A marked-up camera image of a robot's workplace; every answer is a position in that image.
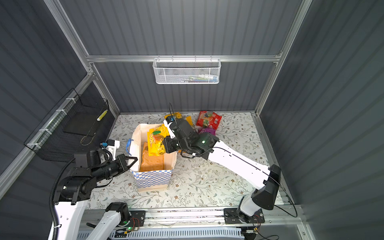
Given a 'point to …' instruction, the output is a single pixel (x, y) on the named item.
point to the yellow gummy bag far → (177, 115)
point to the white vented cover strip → (126, 233)
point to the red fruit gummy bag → (208, 119)
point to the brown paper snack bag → (151, 162)
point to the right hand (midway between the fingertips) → (163, 143)
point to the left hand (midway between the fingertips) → (137, 159)
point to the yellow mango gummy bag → (155, 138)
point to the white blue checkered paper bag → (149, 180)
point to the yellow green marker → (101, 116)
